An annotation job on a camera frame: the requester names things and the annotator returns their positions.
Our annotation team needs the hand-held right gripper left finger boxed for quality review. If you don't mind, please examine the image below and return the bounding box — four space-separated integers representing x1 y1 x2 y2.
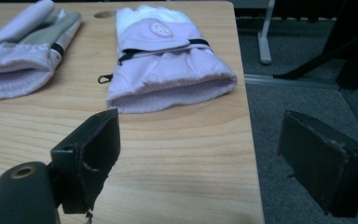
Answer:
49 108 121 215

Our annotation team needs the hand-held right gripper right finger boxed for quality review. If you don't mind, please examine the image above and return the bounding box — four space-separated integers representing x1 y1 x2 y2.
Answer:
276 109 358 219

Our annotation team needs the lilac white ski glove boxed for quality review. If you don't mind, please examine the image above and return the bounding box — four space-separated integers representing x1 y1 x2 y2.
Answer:
97 4 239 115
0 0 83 103

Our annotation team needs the black stand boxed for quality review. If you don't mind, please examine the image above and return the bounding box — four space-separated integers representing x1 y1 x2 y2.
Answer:
272 0 358 91

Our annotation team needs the metal floor rail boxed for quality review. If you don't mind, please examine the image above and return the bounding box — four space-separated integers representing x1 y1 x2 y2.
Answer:
243 74 340 91

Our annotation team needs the white metal stand frame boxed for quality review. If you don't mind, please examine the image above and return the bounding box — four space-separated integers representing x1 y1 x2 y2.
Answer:
257 0 276 66

